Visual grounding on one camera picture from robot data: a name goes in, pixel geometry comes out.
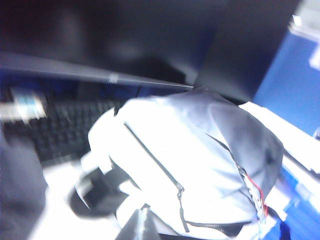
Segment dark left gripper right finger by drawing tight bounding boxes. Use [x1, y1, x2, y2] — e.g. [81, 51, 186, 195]
[117, 204, 162, 240]

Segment black monitor with white logo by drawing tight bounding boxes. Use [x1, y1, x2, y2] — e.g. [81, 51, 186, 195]
[192, 0, 302, 106]

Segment black mechanical keyboard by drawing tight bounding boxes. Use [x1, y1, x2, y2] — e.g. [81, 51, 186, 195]
[2, 98, 126, 169]

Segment white desk calendar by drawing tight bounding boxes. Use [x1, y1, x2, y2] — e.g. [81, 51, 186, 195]
[0, 88, 47, 124]

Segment light gray backpack black straps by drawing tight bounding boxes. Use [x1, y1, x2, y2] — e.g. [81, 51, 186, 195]
[68, 86, 292, 240]

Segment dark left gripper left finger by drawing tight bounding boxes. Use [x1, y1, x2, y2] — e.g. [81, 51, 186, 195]
[0, 136, 49, 240]

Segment blue partition panel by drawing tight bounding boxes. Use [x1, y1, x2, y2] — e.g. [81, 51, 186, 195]
[252, 24, 320, 138]

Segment red and white wire bundle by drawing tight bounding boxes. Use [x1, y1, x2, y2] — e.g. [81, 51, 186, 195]
[236, 166, 271, 226]

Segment large black computer monitor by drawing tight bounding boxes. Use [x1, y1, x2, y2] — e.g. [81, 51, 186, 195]
[0, 0, 213, 91]

